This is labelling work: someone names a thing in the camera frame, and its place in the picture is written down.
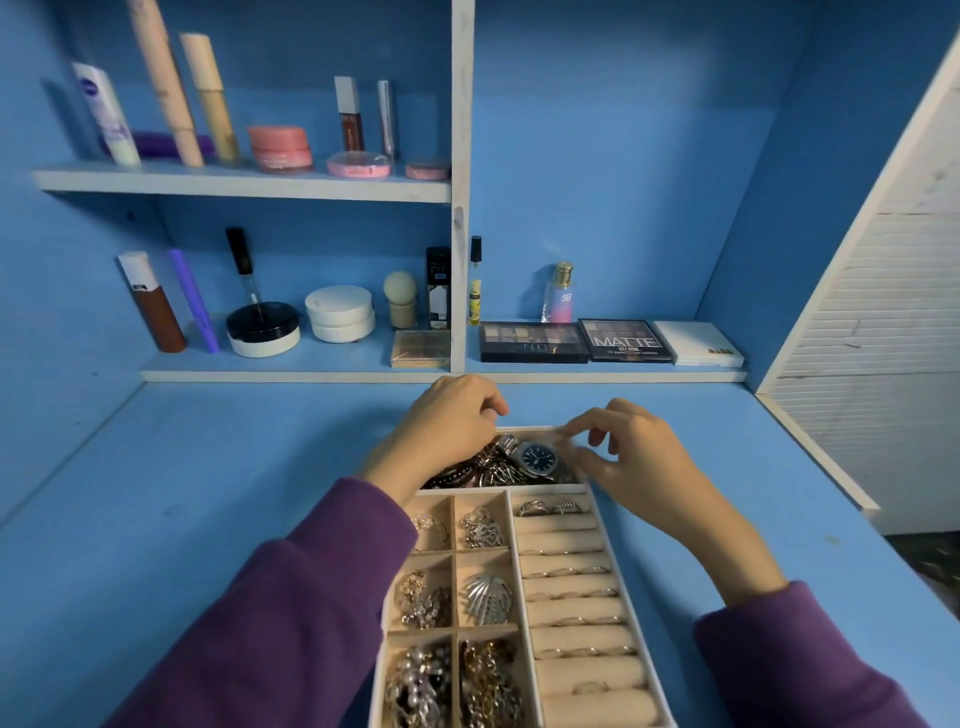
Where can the silver lip gloss tube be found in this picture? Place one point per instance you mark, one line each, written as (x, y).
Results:
(387, 120)

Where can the clear bottle with black cap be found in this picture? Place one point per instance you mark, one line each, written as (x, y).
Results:
(244, 274)

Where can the black nude eyeshadow palette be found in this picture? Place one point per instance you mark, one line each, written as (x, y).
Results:
(534, 343)

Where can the brown lip gloss white cap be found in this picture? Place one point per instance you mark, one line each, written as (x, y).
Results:
(349, 112)

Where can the crystal gold earrings cluster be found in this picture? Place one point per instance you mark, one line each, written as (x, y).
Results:
(421, 600)

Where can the chunky silver rings cluster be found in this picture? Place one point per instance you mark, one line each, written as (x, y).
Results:
(550, 508)

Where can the silver shell brooch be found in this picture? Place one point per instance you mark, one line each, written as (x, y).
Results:
(487, 598)

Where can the person's right forearm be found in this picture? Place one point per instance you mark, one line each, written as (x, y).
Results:
(765, 645)

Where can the white shelf board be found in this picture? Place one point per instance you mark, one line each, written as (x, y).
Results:
(240, 184)
(525, 375)

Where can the beige jewelry organizer tray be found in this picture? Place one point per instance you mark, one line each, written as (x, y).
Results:
(570, 675)

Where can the beige makeup sponge on stand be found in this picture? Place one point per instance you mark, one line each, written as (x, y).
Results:
(400, 300)

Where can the white upper shelf board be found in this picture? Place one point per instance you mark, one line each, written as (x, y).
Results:
(240, 184)

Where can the white cream tube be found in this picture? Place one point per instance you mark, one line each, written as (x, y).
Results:
(106, 112)

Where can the white makeup palette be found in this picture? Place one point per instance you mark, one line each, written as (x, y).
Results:
(697, 343)

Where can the row of thin rings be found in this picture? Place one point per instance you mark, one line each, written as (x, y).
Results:
(574, 600)

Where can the person's right hand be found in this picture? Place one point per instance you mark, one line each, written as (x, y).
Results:
(645, 465)

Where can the black matte eyeshadow palette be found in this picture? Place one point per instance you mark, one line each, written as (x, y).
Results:
(626, 340)

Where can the person's left hand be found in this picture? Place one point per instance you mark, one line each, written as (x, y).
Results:
(442, 427)

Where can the white round cushion compact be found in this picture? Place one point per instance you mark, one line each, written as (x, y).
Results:
(340, 313)

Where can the gold hoop earrings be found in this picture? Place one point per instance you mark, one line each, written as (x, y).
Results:
(432, 529)

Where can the pink perfume bottle gold cap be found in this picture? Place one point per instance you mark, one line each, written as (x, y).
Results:
(560, 294)

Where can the yellow vial with black cap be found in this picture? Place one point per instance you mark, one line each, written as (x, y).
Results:
(475, 285)

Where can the pink cream jar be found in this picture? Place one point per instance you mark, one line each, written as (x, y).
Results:
(281, 148)

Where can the white lower shelf board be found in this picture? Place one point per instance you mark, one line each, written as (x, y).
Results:
(525, 375)

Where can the white louvered door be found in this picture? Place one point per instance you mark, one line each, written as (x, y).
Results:
(877, 360)

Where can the pink round blush compact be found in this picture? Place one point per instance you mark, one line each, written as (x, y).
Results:
(358, 165)

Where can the purple cosmetic pencil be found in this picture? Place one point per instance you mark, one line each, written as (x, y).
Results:
(194, 300)

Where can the beige foundation bottle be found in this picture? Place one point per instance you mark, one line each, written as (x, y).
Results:
(211, 97)

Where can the powder jar with black lid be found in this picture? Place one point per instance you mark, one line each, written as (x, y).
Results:
(263, 330)

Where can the brown foundation tube white cap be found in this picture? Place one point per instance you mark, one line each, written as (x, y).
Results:
(152, 304)

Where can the white vertical shelf divider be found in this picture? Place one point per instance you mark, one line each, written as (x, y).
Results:
(461, 187)

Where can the person's left forearm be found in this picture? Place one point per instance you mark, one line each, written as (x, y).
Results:
(300, 615)

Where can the beige highlighter palette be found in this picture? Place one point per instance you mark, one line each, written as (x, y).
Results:
(420, 349)

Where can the silver wristwatch with blue dial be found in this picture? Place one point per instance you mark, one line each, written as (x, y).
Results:
(538, 459)

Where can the person's right thumb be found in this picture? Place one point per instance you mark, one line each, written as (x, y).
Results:
(598, 471)

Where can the small pink blush compact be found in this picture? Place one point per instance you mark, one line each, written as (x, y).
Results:
(427, 169)

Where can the person's left fingers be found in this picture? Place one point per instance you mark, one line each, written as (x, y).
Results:
(480, 401)

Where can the black cosmetic box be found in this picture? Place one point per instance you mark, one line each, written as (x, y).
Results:
(439, 289)

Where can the silver beaded jewelry pile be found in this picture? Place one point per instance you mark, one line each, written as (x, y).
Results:
(417, 686)

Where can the tall beige cosmetic tube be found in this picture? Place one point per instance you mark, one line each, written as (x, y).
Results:
(165, 82)

